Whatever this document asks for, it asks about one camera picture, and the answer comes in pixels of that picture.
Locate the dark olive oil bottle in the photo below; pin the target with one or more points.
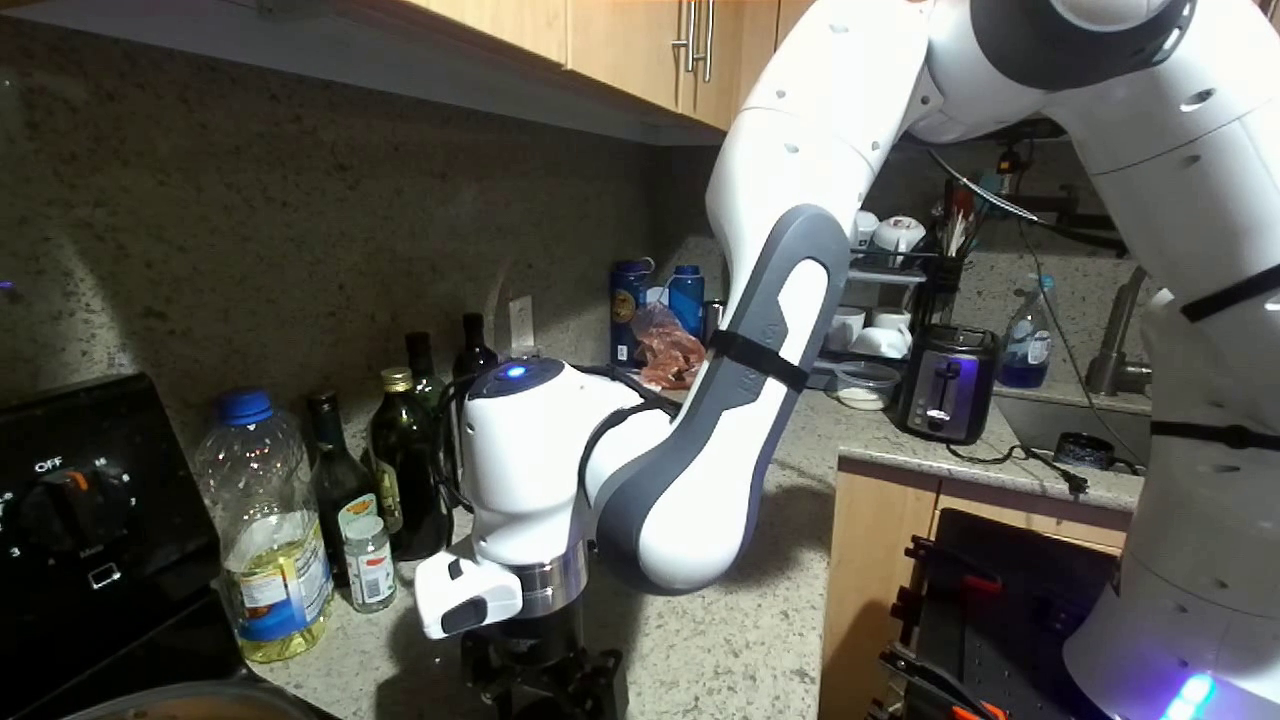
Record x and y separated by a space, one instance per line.
474 356

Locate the blue water bottle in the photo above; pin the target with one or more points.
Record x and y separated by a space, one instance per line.
685 298

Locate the dark bottle gold cap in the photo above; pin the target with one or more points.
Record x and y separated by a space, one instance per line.
401 441

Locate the orange plastic bag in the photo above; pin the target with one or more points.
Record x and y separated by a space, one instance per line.
674 356

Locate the black toaster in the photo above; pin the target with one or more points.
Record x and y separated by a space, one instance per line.
951 384

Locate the blue canister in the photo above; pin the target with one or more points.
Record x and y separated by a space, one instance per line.
624 298

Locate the black stove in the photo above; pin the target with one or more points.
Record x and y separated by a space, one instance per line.
104 571

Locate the small white-capped spice jar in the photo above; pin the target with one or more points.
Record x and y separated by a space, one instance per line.
367 562

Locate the black dish rack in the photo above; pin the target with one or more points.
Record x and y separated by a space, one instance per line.
869 333

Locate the dark green wine bottle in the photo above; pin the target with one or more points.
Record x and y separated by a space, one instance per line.
336 477

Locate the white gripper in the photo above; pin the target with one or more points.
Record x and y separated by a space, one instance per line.
547 670

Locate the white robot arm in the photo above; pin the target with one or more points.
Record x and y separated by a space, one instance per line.
1174 108

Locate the kitchen faucet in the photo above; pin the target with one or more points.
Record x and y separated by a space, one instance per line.
1115 370

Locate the large plastic oil bottle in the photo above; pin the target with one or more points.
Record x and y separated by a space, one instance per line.
274 565

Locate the dish soap bottle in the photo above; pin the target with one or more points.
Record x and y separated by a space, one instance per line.
1026 336

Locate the tall green glass bottle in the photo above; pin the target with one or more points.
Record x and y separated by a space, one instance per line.
420 366

